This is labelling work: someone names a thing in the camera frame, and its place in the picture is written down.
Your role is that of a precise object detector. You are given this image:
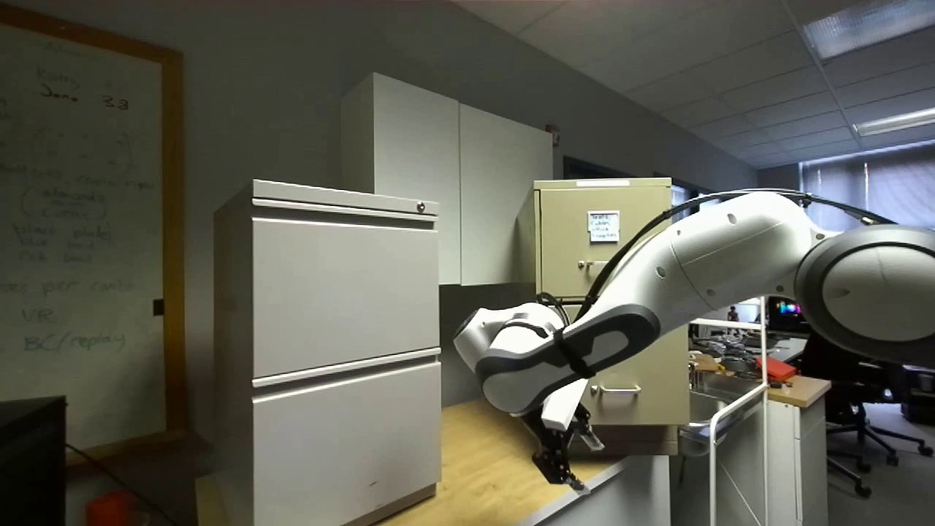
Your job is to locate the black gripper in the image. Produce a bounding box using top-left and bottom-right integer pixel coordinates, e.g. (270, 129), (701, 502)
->
(530, 404), (592, 487)

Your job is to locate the beige drawer with label holder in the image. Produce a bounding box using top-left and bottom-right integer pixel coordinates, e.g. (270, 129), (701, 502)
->
(581, 321), (692, 433)

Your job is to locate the grey counter base cabinet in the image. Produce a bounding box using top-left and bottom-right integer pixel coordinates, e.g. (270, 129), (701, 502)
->
(530, 451), (676, 526)

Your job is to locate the beige drawer with paper label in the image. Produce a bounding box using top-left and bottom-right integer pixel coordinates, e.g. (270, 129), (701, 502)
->
(534, 183), (676, 302)

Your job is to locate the white cabinet with wood top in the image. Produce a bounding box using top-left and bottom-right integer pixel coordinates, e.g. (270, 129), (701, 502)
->
(762, 370), (836, 526)

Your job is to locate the beige metal file cabinet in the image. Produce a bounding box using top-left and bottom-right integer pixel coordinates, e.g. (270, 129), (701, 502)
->
(514, 175), (692, 459)

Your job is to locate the grey metal file cabinet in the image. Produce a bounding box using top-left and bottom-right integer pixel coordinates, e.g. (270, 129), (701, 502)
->
(214, 175), (446, 526)

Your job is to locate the red container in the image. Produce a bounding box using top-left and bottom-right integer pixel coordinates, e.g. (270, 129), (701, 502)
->
(758, 354), (800, 392)

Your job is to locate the white paper label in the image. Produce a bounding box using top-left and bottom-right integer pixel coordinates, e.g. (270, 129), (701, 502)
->
(584, 207), (625, 245)

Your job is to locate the black office chair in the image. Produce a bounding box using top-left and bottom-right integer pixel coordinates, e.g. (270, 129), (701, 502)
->
(810, 332), (935, 502)

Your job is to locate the small red desk object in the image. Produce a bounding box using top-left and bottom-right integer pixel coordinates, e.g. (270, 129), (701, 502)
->
(86, 487), (140, 526)

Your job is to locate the window with blinds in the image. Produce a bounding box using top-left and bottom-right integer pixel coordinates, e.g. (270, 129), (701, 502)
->
(798, 144), (935, 234)

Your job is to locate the narrow ceiling light panel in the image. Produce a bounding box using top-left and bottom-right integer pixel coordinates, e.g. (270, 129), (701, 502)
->
(850, 104), (935, 141)

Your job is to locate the black computer box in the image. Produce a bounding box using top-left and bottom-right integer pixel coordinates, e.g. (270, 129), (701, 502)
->
(0, 392), (74, 526)

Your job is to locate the large ceiling light panel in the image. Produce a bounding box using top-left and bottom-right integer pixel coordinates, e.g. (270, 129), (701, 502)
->
(800, 0), (935, 63)

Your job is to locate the wood framed whiteboard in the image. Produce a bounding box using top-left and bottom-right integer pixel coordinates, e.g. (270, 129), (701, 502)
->
(0, 4), (191, 462)

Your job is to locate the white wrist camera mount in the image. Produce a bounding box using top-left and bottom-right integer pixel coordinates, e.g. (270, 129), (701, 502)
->
(537, 378), (592, 436)

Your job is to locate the white metal tube frame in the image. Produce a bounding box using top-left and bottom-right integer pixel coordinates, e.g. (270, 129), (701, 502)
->
(679, 312), (774, 526)

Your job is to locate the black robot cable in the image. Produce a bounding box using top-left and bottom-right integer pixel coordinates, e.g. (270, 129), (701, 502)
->
(572, 186), (901, 328)

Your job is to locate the white wall cabinet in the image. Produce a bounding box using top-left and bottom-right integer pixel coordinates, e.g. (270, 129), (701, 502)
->
(338, 69), (559, 290)

